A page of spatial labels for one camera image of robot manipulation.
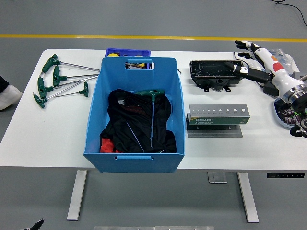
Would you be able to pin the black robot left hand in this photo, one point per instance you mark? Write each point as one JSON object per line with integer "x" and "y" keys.
{"x": 36, "y": 225}

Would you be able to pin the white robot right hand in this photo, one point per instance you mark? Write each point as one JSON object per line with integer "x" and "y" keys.
{"x": 275, "y": 69}

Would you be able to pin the grey metal hex key stand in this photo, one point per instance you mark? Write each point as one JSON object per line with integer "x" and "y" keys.
{"x": 216, "y": 119}

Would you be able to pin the grey box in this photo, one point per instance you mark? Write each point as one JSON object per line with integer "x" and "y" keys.
{"x": 299, "y": 76}

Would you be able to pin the large blue plastic box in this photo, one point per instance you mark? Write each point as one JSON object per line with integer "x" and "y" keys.
{"x": 136, "y": 74}

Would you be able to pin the clear plastic parts bags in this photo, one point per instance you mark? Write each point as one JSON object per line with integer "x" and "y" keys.
{"x": 286, "y": 58}

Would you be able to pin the black power adapter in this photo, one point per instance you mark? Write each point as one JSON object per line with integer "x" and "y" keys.
{"x": 268, "y": 90}

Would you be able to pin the light blue parts dish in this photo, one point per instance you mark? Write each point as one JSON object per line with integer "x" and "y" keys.
{"x": 281, "y": 112}

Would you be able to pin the white table leg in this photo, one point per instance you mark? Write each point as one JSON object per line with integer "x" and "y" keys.
{"x": 76, "y": 196}
{"x": 248, "y": 198}

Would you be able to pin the black plastic tray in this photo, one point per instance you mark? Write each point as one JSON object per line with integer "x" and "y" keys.
{"x": 211, "y": 69}

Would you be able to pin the red cloth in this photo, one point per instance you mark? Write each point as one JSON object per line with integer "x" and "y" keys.
{"x": 106, "y": 146}

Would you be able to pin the black table control panel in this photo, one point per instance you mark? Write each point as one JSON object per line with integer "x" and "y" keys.
{"x": 285, "y": 175}

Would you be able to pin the grey metal floor plate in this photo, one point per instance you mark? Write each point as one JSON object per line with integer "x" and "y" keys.
{"x": 217, "y": 177}

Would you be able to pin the black cloth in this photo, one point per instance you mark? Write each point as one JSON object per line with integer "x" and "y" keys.
{"x": 120, "y": 129}

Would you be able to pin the person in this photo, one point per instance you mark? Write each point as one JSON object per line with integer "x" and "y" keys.
{"x": 9, "y": 95}

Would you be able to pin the small dark blue bin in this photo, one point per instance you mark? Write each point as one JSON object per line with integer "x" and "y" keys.
{"x": 129, "y": 50}

